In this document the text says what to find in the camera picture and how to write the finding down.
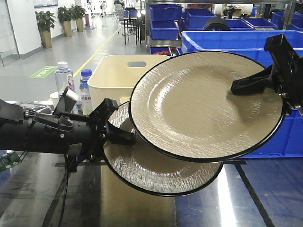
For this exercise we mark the beige plate black rim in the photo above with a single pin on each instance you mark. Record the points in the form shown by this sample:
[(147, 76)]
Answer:
[(184, 108), (143, 168)]

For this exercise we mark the blue cap milk bottle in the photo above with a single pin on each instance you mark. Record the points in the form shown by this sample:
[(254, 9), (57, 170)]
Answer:
[(84, 91)]

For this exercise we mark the cream plastic storage bin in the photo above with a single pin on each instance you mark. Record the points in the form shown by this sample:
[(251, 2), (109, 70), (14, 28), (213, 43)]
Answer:
[(116, 75)]

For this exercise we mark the green circuit board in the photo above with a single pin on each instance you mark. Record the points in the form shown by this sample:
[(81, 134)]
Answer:
[(9, 160)]

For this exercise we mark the potted plant in gold pot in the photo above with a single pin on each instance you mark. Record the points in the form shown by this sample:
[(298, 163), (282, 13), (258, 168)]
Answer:
[(45, 21)]

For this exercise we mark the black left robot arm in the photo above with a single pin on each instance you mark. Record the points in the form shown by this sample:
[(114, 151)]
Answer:
[(13, 128)]

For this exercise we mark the clear water bottle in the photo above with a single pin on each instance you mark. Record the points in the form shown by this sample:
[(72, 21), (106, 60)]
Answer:
[(64, 78)]

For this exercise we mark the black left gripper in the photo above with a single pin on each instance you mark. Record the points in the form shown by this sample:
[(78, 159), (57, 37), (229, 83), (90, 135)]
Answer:
[(78, 137)]

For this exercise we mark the blue crates on shelf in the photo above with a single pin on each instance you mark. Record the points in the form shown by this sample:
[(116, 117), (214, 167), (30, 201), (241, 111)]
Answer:
[(165, 22)]

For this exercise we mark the white paper cup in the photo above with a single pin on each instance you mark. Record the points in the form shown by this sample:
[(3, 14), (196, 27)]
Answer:
[(54, 98)]

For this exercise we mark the large blue plastic crate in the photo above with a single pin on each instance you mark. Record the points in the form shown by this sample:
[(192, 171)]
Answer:
[(288, 141)]

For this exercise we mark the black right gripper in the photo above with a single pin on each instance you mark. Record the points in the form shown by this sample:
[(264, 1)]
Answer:
[(285, 75)]

